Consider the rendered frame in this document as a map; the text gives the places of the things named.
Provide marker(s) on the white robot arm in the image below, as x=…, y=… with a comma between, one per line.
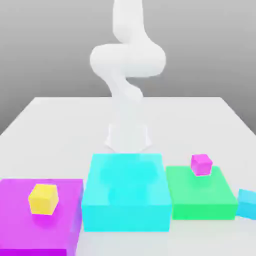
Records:
x=128, y=60

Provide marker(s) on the small magenta cube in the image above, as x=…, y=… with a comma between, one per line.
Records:
x=201, y=165

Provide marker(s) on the small yellow cube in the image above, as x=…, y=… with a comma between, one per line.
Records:
x=43, y=200

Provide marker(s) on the small blue cube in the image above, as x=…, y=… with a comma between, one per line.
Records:
x=247, y=204

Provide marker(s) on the large cyan box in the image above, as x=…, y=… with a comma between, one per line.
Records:
x=126, y=200

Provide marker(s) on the large green box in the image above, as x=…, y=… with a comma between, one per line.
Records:
x=200, y=200

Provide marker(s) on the large magenta box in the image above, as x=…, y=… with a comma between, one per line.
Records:
x=20, y=230

